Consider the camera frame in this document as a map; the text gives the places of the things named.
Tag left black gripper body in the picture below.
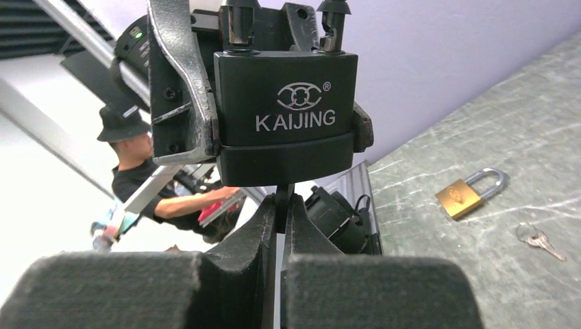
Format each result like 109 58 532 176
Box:
190 1 319 52

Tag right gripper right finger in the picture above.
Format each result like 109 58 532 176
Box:
281 195 484 328

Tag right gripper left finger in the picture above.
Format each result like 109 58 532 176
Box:
1 195 275 328

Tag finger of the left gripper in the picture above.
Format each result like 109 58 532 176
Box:
147 1 219 165
351 102 374 153

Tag black padlock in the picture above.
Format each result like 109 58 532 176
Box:
214 1 358 187

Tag black-headed key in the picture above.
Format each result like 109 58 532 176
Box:
274 184 295 234

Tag brass padlock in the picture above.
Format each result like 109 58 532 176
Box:
435 167 508 221

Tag person in black hat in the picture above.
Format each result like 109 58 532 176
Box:
97 106 242 244

